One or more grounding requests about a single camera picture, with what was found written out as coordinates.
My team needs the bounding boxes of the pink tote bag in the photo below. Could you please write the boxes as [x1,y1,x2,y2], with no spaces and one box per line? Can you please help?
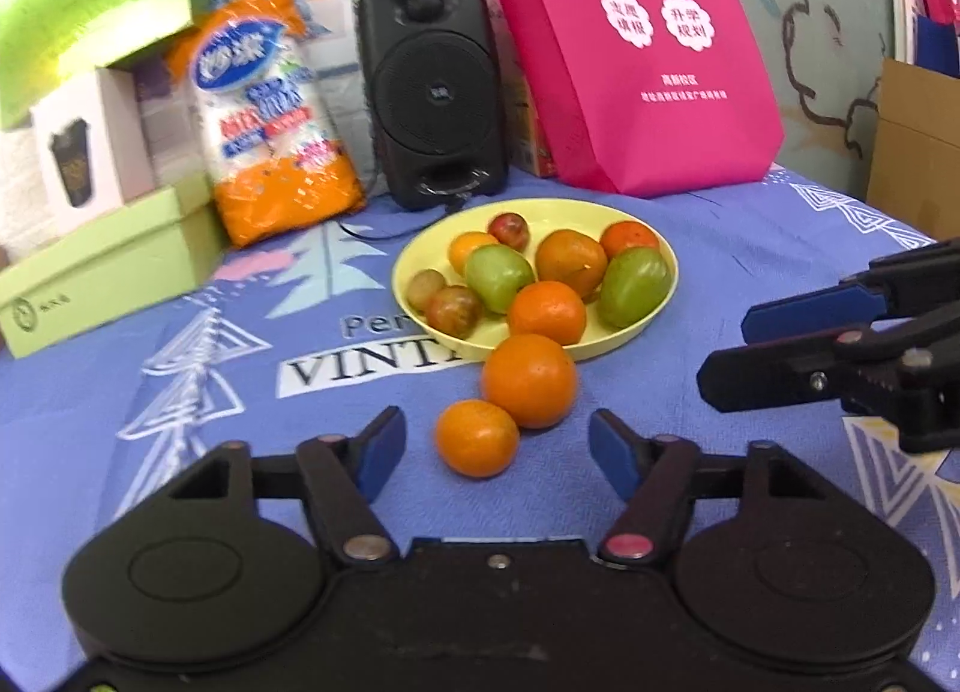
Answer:
[465,0,786,199]

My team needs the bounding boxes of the small orange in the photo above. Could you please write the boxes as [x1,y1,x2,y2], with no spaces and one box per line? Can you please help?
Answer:
[448,232,500,271]
[436,399,521,478]

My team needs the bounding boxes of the red green plum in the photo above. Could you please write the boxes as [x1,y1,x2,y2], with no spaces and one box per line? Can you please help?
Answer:
[488,212,530,252]
[406,269,449,310]
[426,284,485,339]

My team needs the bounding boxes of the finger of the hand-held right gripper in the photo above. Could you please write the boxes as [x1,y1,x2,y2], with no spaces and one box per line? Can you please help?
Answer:
[741,238,960,346]
[696,298,960,414]

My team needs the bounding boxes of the shiny green gift box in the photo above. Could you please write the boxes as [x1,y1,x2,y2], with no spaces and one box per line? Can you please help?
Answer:
[0,0,194,132]

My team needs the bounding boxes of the black speaker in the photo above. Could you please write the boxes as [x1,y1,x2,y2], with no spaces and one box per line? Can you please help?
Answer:
[357,0,509,211]

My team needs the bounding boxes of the pale green shoe box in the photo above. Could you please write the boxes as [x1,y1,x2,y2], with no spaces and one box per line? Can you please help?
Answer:
[0,172,230,361]

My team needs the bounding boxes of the orange white snack bag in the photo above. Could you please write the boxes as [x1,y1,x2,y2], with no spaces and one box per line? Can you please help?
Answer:
[166,0,366,248]

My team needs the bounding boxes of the green mango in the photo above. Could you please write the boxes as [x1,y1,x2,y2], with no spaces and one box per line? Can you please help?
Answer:
[598,247,671,330]
[465,245,535,314]

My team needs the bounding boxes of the stacked cardboard boxes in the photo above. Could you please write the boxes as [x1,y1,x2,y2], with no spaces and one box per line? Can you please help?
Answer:
[866,58,960,243]

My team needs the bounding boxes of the blue printed tablecloth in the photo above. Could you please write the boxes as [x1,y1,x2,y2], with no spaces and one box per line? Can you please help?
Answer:
[0,163,960,663]

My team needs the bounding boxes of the black speaker cable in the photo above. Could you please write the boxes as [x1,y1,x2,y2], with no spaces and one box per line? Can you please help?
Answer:
[337,167,488,243]

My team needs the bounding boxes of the orange printed carton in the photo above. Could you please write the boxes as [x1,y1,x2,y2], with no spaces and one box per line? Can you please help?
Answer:
[510,73,560,180]

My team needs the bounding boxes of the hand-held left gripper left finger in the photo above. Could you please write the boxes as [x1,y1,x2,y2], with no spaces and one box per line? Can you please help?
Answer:
[161,405,410,565]

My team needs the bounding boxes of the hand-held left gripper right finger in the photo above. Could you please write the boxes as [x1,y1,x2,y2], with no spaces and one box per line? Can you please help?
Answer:
[589,408,826,567]

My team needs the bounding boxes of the white cup box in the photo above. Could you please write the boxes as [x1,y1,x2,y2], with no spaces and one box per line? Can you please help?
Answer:
[30,67,158,239]

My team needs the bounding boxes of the yellow plastic plate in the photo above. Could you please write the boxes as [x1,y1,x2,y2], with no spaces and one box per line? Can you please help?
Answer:
[391,198,680,363]

